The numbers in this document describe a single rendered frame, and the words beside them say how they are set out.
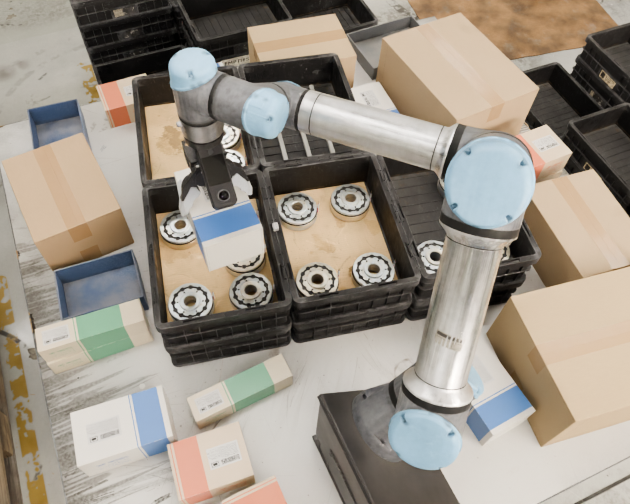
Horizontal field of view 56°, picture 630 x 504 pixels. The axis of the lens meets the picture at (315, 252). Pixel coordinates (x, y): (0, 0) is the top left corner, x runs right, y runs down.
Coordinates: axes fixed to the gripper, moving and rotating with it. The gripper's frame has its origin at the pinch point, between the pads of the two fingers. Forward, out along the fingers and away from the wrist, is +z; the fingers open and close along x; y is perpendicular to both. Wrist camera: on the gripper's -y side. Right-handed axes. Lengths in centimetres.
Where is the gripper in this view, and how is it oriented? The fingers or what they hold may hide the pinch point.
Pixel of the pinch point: (218, 207)
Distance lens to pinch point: 122.4
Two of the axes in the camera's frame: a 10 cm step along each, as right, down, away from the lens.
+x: -9.2, 3.2, -2.4
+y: -4.0, -7.7, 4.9
